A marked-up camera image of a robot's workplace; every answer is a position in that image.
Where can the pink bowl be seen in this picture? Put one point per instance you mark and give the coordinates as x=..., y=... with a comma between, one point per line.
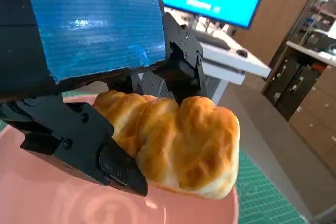
x=52, y=195

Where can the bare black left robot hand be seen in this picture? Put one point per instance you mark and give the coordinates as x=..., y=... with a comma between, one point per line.
x=92, y=24

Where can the black metal cabinet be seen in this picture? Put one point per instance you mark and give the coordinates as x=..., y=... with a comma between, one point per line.
x=302, y=90
x=281, y=82

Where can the metal shelving rack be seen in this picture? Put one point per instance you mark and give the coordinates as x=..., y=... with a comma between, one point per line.
x=315, y=30

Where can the long golden pastry bread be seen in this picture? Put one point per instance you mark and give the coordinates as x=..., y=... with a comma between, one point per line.
x=189, y=145

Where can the white desk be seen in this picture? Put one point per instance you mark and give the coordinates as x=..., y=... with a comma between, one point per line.
x=249, y=64

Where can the black keyboard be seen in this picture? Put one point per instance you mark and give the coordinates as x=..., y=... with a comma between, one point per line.
x=212, y=40

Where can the black computer mouse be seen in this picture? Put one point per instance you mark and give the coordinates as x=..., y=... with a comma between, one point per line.
x=242, y=53

